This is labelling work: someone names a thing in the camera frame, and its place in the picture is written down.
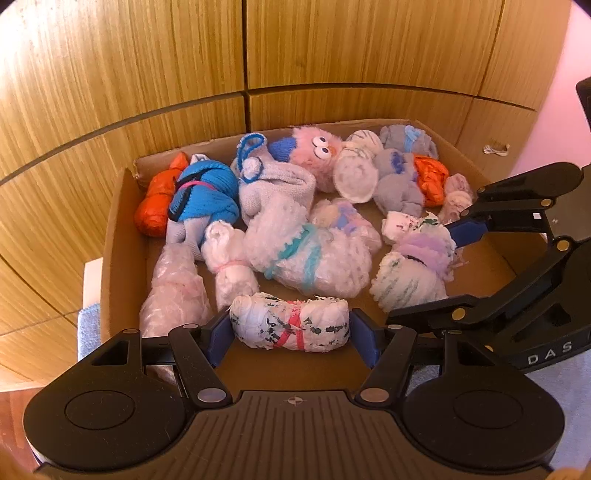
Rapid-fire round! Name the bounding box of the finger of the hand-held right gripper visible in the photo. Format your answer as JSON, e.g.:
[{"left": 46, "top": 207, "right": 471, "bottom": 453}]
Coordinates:
[
  {"left": 386, "top": 239, "right": 574, "bottom": 332},
  {"left": 444, "top": 172, "right": 556, "bottom": 248}
]

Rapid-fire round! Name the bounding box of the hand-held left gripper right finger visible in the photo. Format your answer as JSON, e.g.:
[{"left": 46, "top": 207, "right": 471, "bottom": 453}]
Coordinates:
[{"left": 351, "top": 309, "right": 509, "bottom": 408}]

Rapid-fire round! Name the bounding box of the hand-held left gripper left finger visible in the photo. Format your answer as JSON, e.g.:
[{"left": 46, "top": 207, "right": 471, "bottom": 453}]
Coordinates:
[{"left": 91, "top": 312, "right": 232, "bottom": 410}]

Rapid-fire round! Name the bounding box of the white cloth bundle lilac tie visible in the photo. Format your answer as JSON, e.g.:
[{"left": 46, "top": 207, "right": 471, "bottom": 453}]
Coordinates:
[{"left": 369, "top": 210, "right": 467, "bottom": 317}]

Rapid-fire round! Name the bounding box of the clear bubble wrap bundle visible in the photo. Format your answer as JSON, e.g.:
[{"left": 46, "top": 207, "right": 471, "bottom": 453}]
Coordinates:
[{"left": 139, "top": 242, "right": 214, "bottom": 384}]

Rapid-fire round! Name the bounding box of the white speckled bundle red tie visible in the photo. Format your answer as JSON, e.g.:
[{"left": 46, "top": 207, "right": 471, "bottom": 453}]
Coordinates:
[{"left": 228, "top": 293, "right": 350, "bottom": 354}]

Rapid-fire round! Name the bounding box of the white fluffy bundle pink tie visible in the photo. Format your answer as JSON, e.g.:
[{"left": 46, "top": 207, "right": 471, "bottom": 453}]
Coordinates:
[{"left": 202, "top": 220, "right": 260, "bottom": 308}]

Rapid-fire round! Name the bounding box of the white round striped bundle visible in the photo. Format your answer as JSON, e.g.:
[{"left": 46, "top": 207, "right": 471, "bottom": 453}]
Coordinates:
[{"left": 333, "top": 130, "right": 384, "bottom": 204}]

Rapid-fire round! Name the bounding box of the cardboard box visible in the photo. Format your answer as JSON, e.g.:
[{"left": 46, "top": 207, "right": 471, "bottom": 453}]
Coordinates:
[{"left": 100, "top": 117, "right": 548, "bottom": 393}]

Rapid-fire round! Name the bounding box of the pinkish white cloth bundle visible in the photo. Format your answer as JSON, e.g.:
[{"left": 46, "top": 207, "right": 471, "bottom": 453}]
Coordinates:
[{"left": 436, "top": 173, "right": 474, "bottom": 224}]

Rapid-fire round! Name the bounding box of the small orange plastic bundle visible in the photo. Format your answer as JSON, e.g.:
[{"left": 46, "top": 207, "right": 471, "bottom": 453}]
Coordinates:
[{"left": 413, "top": 154, "right": 451, "bottom": 208}]

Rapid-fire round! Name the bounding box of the grey bundle blue print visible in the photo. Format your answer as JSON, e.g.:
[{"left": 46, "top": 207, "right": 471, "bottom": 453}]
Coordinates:
[{"left": 372, "top": 150, "right": 426, "bottom": 217}]

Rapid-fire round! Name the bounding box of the white fuzzy teal-trim bundle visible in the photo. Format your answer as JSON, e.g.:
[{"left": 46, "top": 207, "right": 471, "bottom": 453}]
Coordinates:
[{"left": 242, "top": 203, "right": 372, "bottom": 298}]

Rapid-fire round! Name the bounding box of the pastel fluffy bundle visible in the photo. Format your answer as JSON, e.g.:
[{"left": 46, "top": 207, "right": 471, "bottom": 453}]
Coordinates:
[{"left": 309, "top": 198, "right": 383, "bottom": 252}]

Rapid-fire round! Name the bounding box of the blue towel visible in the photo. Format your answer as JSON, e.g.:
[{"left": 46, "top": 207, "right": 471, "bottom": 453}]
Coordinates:
[{"left": 76, "top": 302, "right": 591, "bottom": 416}]

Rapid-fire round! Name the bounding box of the white table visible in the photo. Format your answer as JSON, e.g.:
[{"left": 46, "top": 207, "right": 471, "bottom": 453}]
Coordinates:
[{"left": 83, "top": 258, "right": 105, "bottom": 308}]

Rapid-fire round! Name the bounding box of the blue and grey sock bundle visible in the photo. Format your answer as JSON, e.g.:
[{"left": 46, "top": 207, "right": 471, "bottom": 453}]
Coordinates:
[{"left": 165, "top": 154, "right": 241, "bottom": 261}]

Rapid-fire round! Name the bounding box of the lavender sock bundle blue crochet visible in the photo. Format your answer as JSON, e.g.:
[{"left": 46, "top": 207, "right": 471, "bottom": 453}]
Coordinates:
[{"left": 231, "top": 133, "right": 317, "bottom": 227}]

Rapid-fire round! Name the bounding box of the pink fuzzy toy blue hat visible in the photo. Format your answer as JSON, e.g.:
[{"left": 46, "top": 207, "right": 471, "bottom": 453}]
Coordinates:
[{"left": 270, "top": 126, "right": 352, "bottom": 192}]

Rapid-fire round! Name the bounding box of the wooden wardrobe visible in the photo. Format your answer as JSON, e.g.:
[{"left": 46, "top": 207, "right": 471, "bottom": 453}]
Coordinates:
[{"left": 0, "top": 0, "right": 568, "bottom": 393}]

